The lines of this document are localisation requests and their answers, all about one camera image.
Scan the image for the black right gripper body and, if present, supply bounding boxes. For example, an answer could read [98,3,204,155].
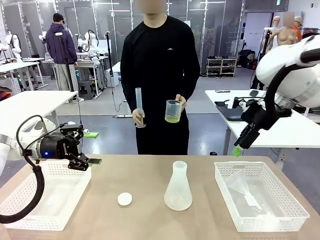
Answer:
[241,98,276,131]

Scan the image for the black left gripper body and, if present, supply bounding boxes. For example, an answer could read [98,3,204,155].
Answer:
[36,132,72,161]

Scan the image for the clear plastic funnel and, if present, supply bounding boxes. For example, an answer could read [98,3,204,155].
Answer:
[224,176,263,211]

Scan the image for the white round flask cap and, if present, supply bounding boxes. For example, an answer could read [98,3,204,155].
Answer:
[117,191,133,207]

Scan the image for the white perforated plastic basket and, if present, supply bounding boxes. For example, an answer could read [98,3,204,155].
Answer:
[214,161,311,233]
[0,159,92,231]

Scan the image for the clear plastic graduated cylinder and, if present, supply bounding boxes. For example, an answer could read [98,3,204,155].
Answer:
[134,87,147,129]

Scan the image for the clear plastic beaker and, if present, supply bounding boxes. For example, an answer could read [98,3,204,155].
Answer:
[164,99,183,124]

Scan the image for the translucent plastic conical flask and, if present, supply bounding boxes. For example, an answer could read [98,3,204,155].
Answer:
[163,160,194,211]

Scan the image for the person's left forearm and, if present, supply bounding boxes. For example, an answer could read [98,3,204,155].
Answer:
[181,69,201,108]

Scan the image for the person's right forearm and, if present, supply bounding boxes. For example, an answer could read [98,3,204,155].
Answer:
[120,72,141,117]

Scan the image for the person's right hand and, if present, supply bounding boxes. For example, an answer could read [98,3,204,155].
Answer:
[131,107,146,126]

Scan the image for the person's left hand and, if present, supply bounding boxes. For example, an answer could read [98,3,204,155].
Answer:
[174,94,187,112]

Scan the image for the black tray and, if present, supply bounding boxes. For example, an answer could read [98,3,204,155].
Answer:
[214,100,247,122]

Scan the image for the dark grey step stool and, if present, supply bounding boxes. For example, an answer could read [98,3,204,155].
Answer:
[77,79,98,101]

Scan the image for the black bag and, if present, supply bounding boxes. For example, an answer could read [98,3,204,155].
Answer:
[238,49,257,70]

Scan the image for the shoe rack with shoes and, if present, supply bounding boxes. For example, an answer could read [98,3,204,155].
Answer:
[206,57,237,78]

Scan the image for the white computer case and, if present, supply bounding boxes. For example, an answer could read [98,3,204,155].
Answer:
[105,68,120,88]

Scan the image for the white background desk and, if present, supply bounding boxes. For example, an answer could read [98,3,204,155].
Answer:
[0,61,43,90]
[41,53,107,97]

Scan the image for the white background table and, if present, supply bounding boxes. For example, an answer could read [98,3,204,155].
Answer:
[109,61,123,88]

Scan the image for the flesh-coloured mannequin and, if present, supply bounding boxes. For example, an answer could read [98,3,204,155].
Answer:
[271,12,298,52]

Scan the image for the person in purple jacket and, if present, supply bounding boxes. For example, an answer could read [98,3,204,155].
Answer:
[45,12,80,92]

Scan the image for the white mannequin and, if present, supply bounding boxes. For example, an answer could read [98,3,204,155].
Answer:
[271,15,282,36]

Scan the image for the black garments on rack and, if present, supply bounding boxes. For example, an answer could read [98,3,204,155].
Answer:
[301,26,320,41]

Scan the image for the mannequin with hat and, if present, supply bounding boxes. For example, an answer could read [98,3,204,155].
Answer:
[292,15,305,38]

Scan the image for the person in black clothes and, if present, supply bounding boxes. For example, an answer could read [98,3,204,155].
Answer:
[119,0,201,156]

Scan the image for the black right arm hose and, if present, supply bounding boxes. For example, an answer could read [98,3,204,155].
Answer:
[264,48,320,131]

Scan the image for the black arm hose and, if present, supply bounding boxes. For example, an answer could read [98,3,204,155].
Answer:
[0,114,51,224]
[264,48,320,131]

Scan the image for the black left arm hose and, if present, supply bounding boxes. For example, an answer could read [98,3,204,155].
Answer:
[0,114,51,224]

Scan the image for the black camera stand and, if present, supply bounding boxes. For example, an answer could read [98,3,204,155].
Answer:
[104,31,115,88]
[55,31,85,126]

